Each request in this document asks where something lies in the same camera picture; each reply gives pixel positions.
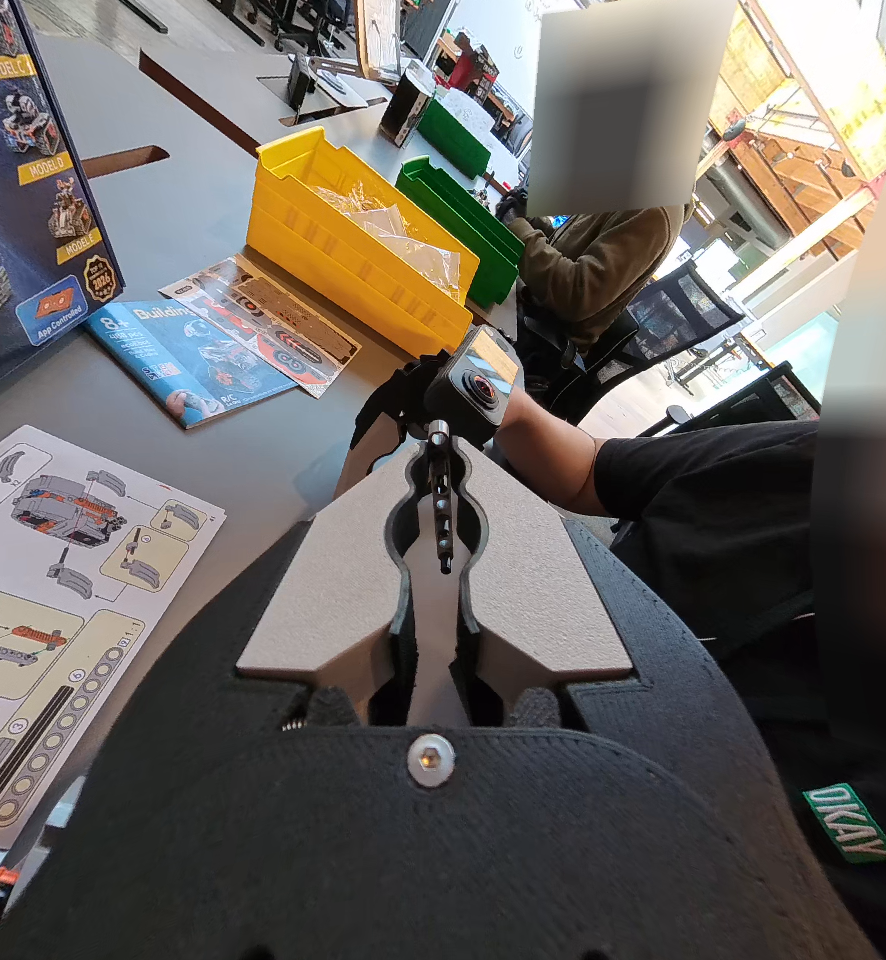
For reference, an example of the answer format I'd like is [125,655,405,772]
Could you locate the clear plastic bags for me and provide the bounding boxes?
[315,183,462,301]

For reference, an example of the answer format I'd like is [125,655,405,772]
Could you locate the open instruction booklet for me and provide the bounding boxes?
[0,425,226,852]

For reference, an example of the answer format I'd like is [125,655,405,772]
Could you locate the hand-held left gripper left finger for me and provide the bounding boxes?
[236,441,423,706]

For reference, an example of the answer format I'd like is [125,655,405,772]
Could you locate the upright cardboard board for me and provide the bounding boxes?
[356,0,402,80]

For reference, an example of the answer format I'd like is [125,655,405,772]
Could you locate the short green plastic bin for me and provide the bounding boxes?
[416,97,492,180]

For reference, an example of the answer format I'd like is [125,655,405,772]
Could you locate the grey desk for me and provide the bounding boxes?
[0,33,522,879]
[139,41,414,159]

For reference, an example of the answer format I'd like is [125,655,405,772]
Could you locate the long green plastic bin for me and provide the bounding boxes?
[396,156,525,309]

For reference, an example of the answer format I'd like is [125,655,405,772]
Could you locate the blue robot kit box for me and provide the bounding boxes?
[0,0,125,406]

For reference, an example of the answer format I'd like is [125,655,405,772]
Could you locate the blue manual booklet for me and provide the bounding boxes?
[84,300,297,430]

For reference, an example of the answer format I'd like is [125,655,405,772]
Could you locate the black desktop stand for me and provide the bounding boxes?
[285,52,369,110]

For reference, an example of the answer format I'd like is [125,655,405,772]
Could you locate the yellow plastic bin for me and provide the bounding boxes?
[246,126,481,357]

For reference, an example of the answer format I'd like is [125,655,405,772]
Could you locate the dark cube box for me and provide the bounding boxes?
[379,67,435,147]

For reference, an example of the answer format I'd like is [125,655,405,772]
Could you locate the black mesh office chair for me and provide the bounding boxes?
[548,258,744,421]

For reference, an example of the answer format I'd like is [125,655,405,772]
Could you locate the sticker sheet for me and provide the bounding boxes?
[159,255,361,399]

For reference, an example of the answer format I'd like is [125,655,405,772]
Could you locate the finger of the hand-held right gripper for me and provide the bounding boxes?
[334,429,415,500]

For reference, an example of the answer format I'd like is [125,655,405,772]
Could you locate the whiteboard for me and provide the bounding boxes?
[443,0,541,99]

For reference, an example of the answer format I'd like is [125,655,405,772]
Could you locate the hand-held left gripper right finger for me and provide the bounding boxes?
[452,437,633,705]

